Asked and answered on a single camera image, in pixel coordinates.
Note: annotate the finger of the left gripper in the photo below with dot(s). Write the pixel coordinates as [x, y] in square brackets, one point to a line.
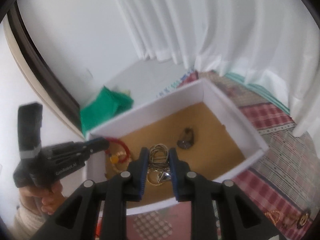
[96, 145]

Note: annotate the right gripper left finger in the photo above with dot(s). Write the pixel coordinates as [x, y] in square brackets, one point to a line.
[77, 217]

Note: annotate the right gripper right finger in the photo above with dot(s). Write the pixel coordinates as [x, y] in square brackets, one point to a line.
[218, 209]

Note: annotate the round dark gold brooch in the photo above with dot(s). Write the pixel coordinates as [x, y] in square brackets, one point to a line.
[303, 219]

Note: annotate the white cardboard jewelry box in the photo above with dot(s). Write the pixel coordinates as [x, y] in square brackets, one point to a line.
[225, 141]

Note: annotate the beige left sleeve forearm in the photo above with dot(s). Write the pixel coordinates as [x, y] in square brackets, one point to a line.
[26, 224]

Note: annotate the person's left hand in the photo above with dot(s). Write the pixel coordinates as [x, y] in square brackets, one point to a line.
[38, 199]

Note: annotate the green cloth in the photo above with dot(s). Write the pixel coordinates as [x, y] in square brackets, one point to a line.
[105, 106]

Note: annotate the patchwork plaid quilt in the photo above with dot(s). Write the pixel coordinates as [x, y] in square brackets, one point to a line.
[284, 178]

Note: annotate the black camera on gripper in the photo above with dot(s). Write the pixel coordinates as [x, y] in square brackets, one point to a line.
[29, 125]

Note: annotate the wall socket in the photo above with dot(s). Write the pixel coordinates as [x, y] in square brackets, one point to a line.
[87, 75]

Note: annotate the dark window frame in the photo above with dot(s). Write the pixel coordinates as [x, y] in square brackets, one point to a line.
[38, 66]

